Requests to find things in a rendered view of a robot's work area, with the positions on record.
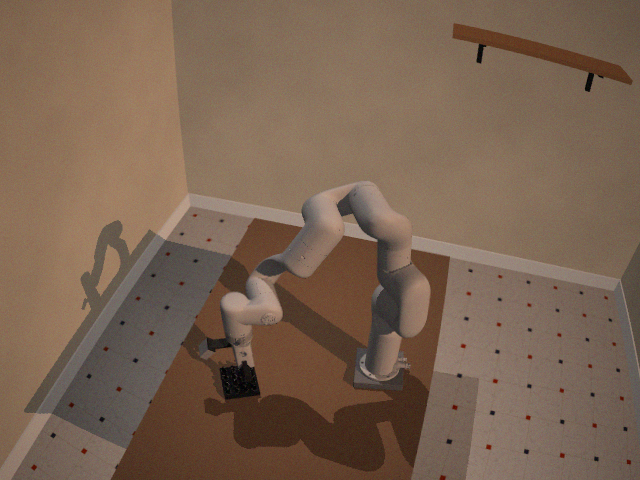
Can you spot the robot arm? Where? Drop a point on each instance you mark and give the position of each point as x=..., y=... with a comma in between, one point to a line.
x=324, y=228

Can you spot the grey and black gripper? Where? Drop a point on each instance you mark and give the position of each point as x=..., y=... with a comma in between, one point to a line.
x=244, y=356

